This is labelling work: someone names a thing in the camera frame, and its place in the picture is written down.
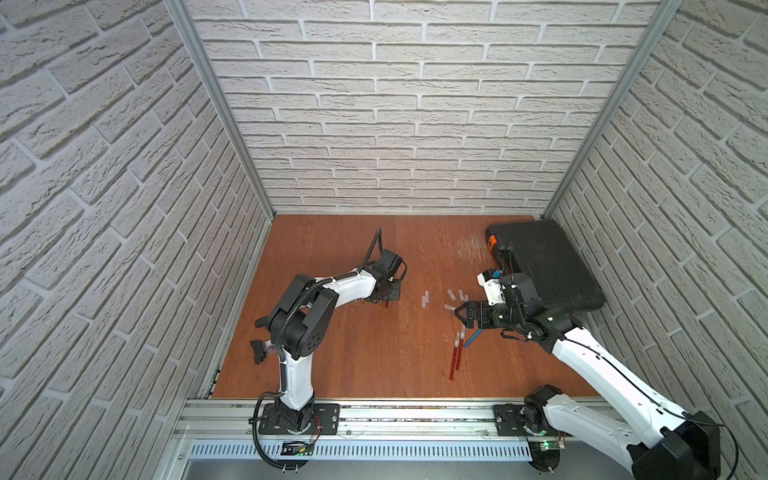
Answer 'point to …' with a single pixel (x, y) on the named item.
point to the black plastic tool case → (542, 250)
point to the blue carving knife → (471, 339)
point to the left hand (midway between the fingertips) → (396, 287)
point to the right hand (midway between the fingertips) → (472, 311)
